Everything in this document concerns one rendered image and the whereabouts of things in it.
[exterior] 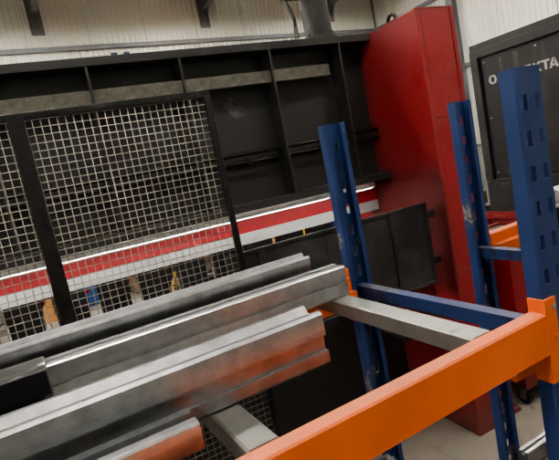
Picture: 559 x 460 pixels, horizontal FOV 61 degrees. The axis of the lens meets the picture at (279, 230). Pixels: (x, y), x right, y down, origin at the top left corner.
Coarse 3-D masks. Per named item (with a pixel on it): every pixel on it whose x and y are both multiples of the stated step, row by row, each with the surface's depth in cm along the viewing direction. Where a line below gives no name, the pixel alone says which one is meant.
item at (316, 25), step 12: (288, 0) 263; (300, 0) 263; (312, 0) 258; (324, 0) 261; (312, 12) 259; (324, 12) 260; (312, 24) 260; (324, 24) 261; (312, 36) 260; (324, 36) 259
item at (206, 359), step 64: (128, 320) 83; (192, 320) 81; (256, 320) 87; (320, 320) 66; (0, 384) 61; (64, 384) 72; (128, 384) 54; (192, 384) 57; (256, 384) 61; (0, 448) 48; (64, 448) 51; (128, 448) 49; (192, 448) 51
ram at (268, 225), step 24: (360, 192) 291; (264, 216) 265; (288, 216) 271; (312, 216) 278; (168, 240) 244; (240, 240) 260; (72, 264) 225; (120, 264) 234; (144, 264) 239; (168, 264) 244; (24, 288) 217; (48, 288) 222; (72, 288) 226
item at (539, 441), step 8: (536, 440) 135; (544, 440) 134; (520, 448) 133; (528, 448) 133; (536, 448) 132; (544, 448) 133; (520, 456) 133; (528, 456) 130; (536, 456) 132; (544, 456) 134
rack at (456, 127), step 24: (456, 120) 118; (456, 144) 120; (480, 192) 123; (480, 216) 125; (480, 240) 127; (504, 240) 127; (480, 264) 124; (480, 288) 124; (504, 384) 132; (504, 408) 133; (504, 432) 130; (504, 456) 131
